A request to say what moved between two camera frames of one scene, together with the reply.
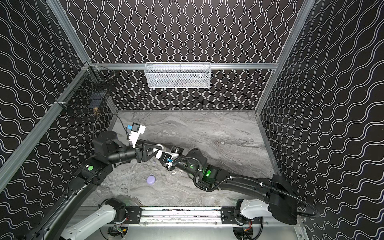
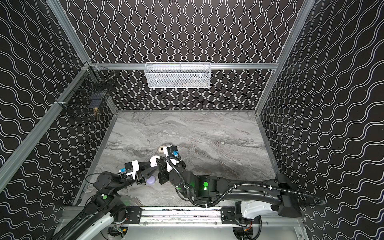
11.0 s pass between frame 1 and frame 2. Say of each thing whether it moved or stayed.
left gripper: moved
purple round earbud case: stayed
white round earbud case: moved
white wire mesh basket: stayed
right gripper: moved
